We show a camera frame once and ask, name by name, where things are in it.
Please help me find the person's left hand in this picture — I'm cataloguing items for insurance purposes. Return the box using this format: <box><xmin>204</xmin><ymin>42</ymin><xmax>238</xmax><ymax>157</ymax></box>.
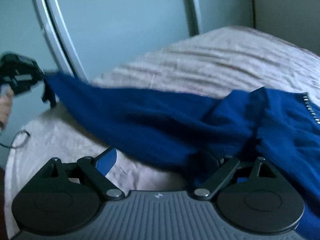
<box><xmin>0</xmin><ymin>88</ymin><xmax>14</xmax><ymax>130</ymax></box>

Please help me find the blue beaded sweater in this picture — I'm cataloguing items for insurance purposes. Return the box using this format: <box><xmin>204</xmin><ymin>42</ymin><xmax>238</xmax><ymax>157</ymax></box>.
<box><xmin>45</xmin><ymin>73</ymin><xmax>319</xmax><ymax>239</ymax></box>

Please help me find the glass wardrobe sliding door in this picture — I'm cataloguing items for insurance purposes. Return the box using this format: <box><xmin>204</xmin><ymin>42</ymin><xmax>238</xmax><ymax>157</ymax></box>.
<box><xmin>0</xmin><ymin>0</ymin><xmax>256</xmax><ymax>165</ymax></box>

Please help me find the pink wrinkled bed sheet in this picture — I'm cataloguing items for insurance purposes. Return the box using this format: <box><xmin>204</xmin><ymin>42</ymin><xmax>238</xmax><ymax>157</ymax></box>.
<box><xmin>4</xmin><ymin>26</ymin><xmax>319</xmax><ymax>238</ymax></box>

